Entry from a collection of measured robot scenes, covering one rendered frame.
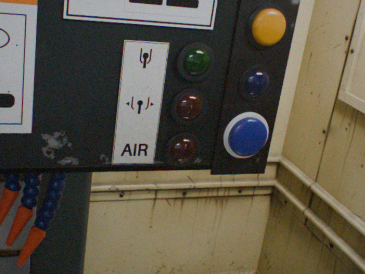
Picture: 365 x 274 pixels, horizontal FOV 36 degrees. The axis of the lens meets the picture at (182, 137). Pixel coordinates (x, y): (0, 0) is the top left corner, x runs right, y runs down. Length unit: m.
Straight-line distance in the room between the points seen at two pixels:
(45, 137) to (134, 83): 0.07
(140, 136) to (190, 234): 1.38
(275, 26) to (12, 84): 0.18
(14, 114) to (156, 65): 0.09
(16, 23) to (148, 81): 0.09
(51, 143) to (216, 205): 1.39
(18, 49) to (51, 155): 0.07
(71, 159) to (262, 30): 0.15
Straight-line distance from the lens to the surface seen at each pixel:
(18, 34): 0.36
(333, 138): 1.54
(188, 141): 0.40
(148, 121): 0.39
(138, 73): 0.37
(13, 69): 0.36
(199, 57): 0.38
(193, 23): 0.38
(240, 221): 1.81
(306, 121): 1.64
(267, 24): 0.39
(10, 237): 0.61
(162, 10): 0.37
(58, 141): 0.38
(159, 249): 1.75
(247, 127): 0.41
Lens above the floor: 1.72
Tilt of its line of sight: 21 degrees down
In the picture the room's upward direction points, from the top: 8 degrees clockwise
